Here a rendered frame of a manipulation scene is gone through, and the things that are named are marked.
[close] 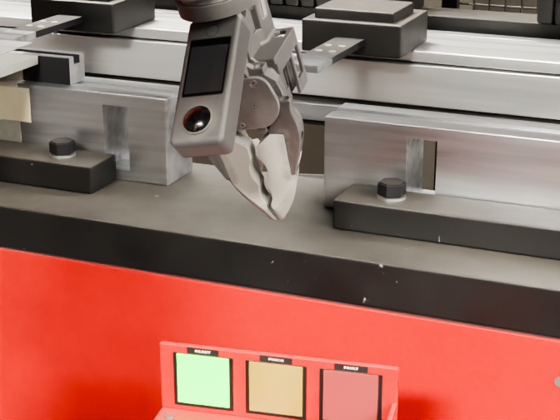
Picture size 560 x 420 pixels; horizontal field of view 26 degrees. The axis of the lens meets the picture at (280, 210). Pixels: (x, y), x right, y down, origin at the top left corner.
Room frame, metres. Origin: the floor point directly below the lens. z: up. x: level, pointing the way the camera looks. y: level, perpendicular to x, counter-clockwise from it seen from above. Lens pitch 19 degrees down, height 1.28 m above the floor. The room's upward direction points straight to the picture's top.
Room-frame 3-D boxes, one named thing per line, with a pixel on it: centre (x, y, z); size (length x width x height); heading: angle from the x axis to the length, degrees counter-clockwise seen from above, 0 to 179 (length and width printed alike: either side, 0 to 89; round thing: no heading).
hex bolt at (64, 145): (1.23, 0.23, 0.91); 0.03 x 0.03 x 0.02
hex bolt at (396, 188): (1.10, -0.11, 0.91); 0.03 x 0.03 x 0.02
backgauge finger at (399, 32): (1.35, -0.07, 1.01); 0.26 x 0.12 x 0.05; 157
